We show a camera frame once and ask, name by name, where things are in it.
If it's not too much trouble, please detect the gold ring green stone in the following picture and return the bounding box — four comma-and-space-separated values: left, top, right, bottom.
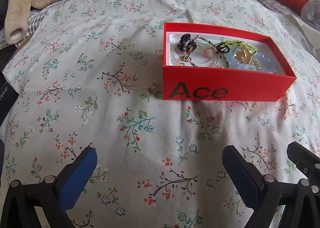
233, 48, 254, 64

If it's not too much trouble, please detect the green bead bracelet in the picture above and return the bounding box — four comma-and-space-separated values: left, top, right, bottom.
212, 39, 259, 56

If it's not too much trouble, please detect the black hair claw clip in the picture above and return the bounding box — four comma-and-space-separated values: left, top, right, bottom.
177, 34, 197, 52

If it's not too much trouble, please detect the colourful seed bead necklace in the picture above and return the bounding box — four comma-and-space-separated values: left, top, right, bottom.
172, 35, 231, 69

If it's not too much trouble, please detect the black small box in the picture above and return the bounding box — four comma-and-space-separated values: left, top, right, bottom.
0, 72, 19, 124

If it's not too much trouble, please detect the floral bed sheet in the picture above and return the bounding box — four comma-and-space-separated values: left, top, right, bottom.
1, 0, 319, 227

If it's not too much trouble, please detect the red Ace cardboard box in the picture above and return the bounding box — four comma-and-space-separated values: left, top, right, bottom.
163, 22, 297, 102

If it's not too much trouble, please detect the grey crumpled cloth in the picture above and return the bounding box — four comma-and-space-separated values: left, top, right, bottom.
300, 0, 320, 31

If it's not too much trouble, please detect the light blue bead bracelet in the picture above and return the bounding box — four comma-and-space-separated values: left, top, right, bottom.
224, 47, 278, 74

